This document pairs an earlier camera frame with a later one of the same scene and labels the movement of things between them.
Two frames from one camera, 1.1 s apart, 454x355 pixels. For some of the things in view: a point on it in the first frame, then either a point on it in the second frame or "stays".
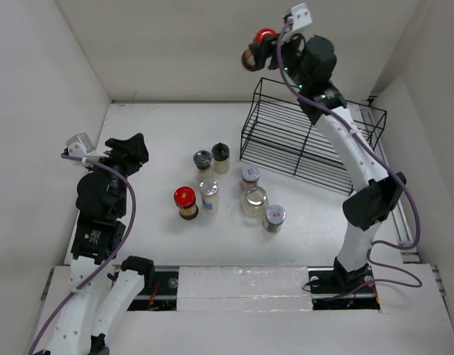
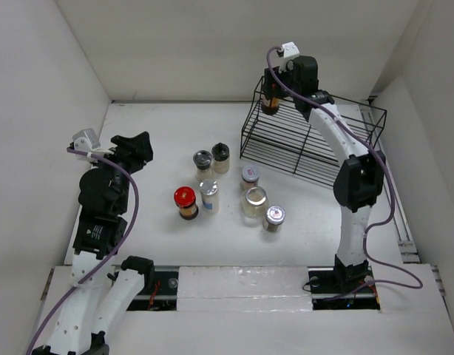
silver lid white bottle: (209, 188) stays
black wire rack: (279, 134) stays
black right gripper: (260, 51) → (268, 86)
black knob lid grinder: (220, 152) stays
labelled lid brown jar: (275, 216) stays
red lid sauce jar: (248, 58) → (270, 106)
